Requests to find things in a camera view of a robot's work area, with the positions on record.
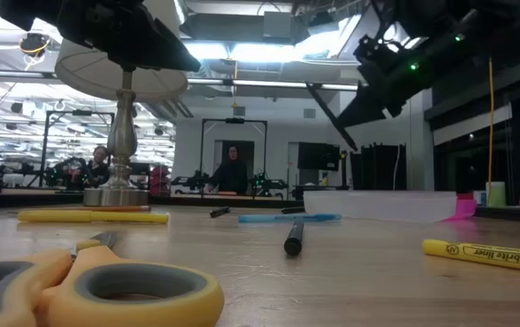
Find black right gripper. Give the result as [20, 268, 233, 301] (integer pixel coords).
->
[337, 35, 424, 127]

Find black aluminium table frame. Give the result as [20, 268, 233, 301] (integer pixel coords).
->
[0, 189, 520, 224]

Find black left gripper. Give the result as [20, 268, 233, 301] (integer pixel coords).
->
[57, 0, 201, 73]

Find black folded panels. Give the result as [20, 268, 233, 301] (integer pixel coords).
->
[349, 143, 408, 191]

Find ceiling cable reel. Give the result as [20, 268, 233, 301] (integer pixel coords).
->
[19, 32, 52, 58]

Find plain yellow highlighter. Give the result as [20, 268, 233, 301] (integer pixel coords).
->
[16, 209, 170, 224]

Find pink background object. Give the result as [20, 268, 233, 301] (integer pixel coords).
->
[149, 165, 171, 196]

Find distant black rig frame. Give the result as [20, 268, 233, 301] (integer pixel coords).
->
[39, 109, 116, 188]
[199, 117, 269, 199]

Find person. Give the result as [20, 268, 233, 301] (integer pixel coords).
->
[66, 144, 112, 190]
[207, 144, 250, 195]

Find overhead light bar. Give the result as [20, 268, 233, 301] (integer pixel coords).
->
[0, 67, 365, 94]

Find orange pencil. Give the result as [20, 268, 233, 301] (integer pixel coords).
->
[66, 204, 152, 213]

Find yellow brite liner highlighter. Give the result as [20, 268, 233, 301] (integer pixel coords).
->
[422, 239, 520, 275]

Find yellow grey handled scissors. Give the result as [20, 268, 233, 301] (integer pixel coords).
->
[0, 232, 225, 327]

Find blue pen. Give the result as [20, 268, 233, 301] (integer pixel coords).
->
[238, 213, 343, 224]

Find white shade silver table lamp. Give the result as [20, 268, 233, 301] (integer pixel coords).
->
[54, 38, 190, 208]

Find pink lid clear pencil box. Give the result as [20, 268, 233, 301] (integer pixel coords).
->
[303, 190, 477, 224]

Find black monitor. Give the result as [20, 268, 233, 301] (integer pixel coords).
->
[298, 142, 341, 173]

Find green white cup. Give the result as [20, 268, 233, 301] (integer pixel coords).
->
[486, 181, 507, 208]

